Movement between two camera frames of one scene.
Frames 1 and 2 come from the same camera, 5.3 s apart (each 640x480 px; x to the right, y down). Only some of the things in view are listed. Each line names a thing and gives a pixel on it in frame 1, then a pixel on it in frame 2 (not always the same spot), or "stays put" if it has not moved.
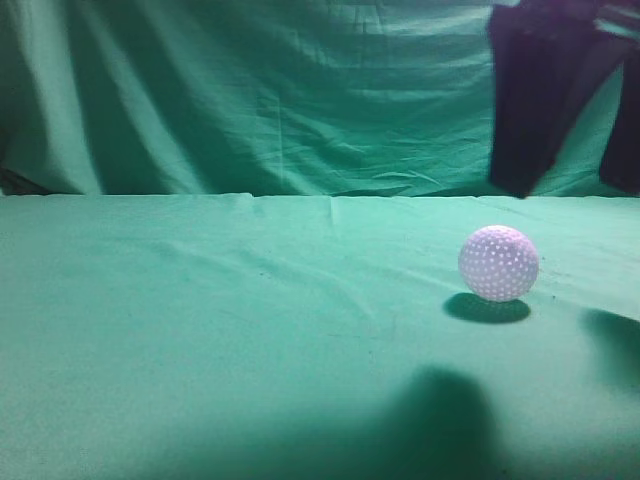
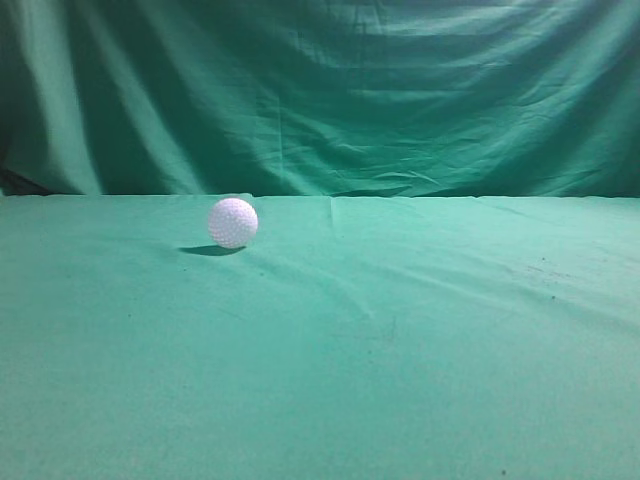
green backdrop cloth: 291,98 stays put
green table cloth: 176,336 stays put
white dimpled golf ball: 498,262 → 233,223
